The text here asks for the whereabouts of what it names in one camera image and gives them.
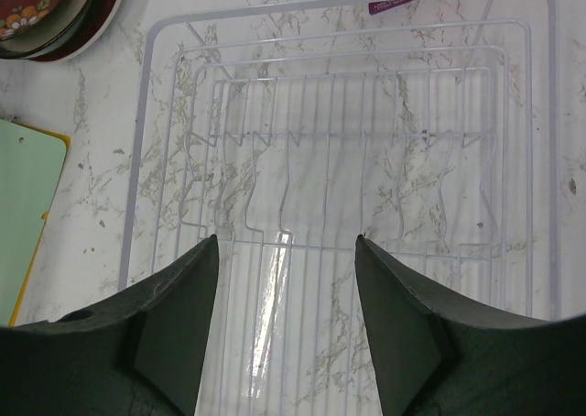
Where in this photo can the white wire dish rack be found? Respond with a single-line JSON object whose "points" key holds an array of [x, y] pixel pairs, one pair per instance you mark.
{"points": [[289, 129]]}

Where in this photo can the small red floral plate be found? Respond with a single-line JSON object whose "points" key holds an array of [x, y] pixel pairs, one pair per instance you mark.
{"points": [[32, 3]]}

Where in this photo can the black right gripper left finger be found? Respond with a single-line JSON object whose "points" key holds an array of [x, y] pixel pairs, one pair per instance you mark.
{"points": [[138, 352]]}

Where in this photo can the red teal floral plate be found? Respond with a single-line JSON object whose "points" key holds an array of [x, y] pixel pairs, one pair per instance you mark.
{"points": [[96, 20]]}

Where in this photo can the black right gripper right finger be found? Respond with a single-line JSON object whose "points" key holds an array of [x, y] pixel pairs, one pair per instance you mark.
{"points": [[437, 352]]}

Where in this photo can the dark red rimmed plate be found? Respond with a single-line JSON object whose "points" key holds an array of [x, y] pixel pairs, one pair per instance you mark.
{"points": [[53, 30]]}

